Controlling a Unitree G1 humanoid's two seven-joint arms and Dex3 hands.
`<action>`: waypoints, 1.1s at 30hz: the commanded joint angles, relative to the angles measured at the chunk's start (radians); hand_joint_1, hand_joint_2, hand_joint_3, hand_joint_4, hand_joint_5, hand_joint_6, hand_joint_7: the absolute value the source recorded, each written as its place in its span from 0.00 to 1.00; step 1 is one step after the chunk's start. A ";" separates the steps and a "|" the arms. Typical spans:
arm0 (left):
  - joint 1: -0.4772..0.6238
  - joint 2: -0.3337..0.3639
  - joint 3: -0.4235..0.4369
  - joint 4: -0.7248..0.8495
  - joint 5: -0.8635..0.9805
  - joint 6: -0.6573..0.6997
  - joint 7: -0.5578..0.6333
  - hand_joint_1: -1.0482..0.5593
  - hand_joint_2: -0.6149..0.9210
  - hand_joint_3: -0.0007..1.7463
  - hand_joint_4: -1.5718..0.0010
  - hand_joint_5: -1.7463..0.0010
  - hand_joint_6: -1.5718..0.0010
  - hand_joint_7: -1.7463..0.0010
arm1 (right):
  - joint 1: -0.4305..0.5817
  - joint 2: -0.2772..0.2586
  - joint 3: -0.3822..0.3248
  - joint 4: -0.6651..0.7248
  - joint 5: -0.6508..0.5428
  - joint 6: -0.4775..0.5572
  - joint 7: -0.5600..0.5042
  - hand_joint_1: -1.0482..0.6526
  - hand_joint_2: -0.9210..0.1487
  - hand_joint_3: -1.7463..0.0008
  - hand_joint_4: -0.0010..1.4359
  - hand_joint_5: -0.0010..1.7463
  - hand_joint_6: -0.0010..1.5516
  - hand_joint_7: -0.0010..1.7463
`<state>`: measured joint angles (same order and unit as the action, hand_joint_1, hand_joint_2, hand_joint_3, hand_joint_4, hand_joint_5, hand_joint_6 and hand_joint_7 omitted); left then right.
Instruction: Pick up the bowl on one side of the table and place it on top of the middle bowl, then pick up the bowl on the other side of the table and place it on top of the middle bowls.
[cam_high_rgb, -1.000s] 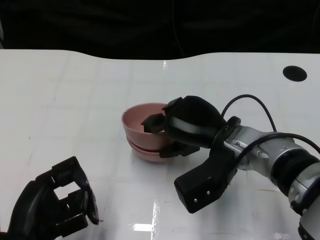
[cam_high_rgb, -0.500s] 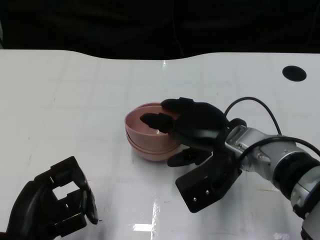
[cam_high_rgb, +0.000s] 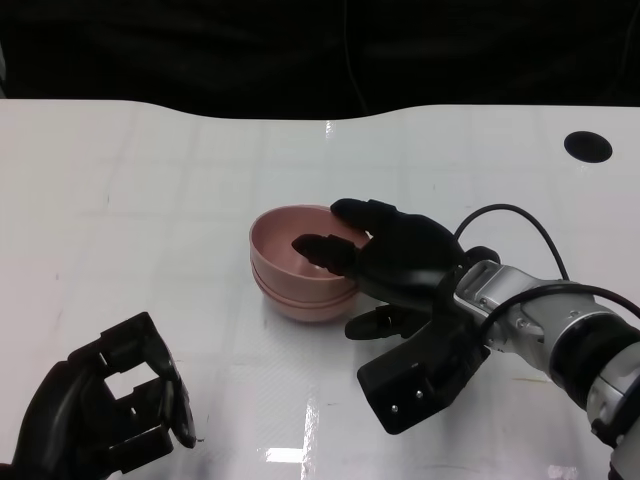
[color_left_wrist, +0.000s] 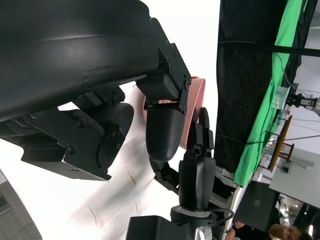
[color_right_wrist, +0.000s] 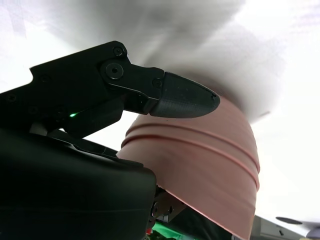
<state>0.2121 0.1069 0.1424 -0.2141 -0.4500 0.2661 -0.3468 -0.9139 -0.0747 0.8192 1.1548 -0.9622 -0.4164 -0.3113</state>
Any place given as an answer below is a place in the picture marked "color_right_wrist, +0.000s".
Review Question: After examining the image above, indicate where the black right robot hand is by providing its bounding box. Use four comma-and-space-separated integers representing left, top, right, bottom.
0, 40, 221, 240

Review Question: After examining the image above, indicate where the pink plastic bowl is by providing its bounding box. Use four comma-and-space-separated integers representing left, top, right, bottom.
116, 95, 261, 240

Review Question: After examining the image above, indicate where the green cloth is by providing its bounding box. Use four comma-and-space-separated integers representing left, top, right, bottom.
151, 221, 183, 237

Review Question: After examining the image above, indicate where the black backdrop cloth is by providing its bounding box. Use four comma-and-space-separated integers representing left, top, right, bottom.
174, 208, 237, 240

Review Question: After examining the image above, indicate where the gray metal cabinet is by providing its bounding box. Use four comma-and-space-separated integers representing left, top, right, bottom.
252, 214, 320, 240

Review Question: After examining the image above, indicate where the black round table grommet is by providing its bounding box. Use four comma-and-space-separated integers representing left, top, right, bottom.
275, 216, 304, 225

